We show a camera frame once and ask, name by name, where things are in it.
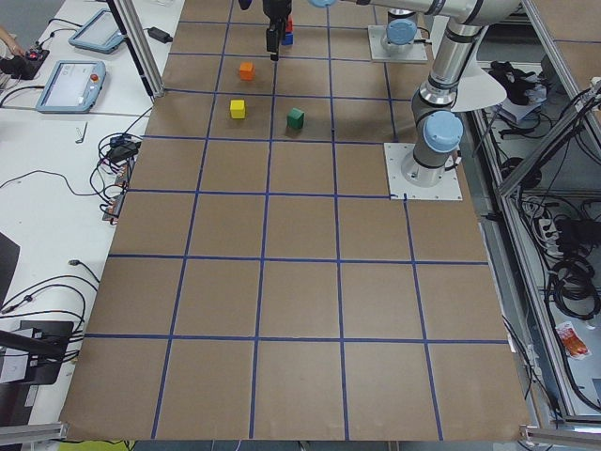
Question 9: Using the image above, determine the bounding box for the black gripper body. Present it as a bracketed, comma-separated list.
[262, 0, 292, 19]

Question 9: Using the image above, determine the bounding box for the red wooden block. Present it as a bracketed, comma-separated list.
[285, 15, 293, 34]

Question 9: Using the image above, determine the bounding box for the blue wooden block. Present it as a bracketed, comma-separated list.
[281, 32, 294, 46]

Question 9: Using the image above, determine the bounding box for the orange wooden block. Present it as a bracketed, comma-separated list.
[239, 61, 255, 81]

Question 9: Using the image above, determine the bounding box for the yellow wooden block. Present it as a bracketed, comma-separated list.
[229, 99, 246, 119]

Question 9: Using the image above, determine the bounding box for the green wooden block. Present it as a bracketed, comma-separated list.
[286, 107, 305, 130]

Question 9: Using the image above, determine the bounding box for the black power adapter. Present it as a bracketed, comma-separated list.
[147, 26, 173, 43]

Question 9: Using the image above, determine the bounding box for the upper teach pendant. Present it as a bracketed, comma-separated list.
[69, 8, 124, 54]

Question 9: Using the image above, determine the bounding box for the teach pendant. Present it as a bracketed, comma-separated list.
[36, 60, 106, 114]
[69, 8, 124, 54]

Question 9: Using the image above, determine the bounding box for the lower teach pendant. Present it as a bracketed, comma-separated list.
[36, 60, 106, 114]

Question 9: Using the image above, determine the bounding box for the allen key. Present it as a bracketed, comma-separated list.
[75, 121, 88, 144]

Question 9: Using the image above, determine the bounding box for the black joystick controller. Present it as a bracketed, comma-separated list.
[1, 47, 50, 80]

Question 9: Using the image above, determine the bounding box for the brown paper table mat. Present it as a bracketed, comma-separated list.
[61, 1, 529, 441]

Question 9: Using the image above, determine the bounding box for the black monitor stand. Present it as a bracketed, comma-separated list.
[1, 320, 74, 385]

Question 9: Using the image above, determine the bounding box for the red snack packet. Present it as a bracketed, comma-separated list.
[555, 321, 590, 360]

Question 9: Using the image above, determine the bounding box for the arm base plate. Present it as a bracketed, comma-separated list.
[383, 143, 463, 201]
[366, 24, 428, 63]

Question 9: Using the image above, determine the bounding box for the aluminium frame post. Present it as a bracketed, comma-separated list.
[106, 0, 164, 99]

